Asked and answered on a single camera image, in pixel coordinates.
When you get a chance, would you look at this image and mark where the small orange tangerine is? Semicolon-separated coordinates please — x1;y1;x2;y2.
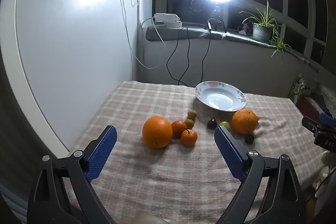
172;120;187;139
181;129;198;146

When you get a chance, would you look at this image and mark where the green printed bag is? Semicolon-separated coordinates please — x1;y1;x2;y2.
288;74;311;105

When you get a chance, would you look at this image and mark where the large smooth orange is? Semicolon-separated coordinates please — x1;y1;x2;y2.
142;116;173;149

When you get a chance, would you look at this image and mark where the white lace cloth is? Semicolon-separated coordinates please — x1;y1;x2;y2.
317;83;336;119

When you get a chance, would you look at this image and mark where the large bumpy orange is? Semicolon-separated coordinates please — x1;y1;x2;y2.
232;109;259;135

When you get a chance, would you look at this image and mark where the black ring light cable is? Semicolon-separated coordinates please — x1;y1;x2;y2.
201;29;212;83

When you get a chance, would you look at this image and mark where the potted spider plant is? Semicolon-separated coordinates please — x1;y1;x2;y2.
239;0;292;65

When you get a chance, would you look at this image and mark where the white power strip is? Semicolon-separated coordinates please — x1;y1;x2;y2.
153;13;182;28

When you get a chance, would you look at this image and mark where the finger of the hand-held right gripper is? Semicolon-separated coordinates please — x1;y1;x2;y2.
301;116;336;136
319;112;336;126

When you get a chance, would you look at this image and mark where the small sill ornament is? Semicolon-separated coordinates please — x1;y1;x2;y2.
237;20;250;35

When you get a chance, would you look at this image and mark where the long white cable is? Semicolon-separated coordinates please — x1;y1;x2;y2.
117;0;162;69

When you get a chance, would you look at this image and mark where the white power strip cord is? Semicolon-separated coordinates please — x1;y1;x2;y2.
142;17;167;47

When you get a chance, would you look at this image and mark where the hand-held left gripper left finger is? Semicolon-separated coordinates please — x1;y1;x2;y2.
26;125;117;224

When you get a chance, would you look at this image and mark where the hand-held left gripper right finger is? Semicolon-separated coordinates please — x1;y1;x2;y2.
214;125;308;224

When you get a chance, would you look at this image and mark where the red cardboard box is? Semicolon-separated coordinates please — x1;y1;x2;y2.
295;94;334;120

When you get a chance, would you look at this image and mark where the black tripod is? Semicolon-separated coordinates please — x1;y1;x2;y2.
207;4;228;33

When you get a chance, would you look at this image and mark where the floral white plate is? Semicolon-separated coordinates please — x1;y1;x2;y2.
195;81;247;112

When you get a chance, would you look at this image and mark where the white cabinet panel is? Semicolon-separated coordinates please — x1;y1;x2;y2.
0;0;140;164

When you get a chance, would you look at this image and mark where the checked beige blanket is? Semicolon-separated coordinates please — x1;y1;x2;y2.
63;80;326;224

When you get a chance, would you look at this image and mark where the black power cable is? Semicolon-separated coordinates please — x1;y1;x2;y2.
166;27;191;86

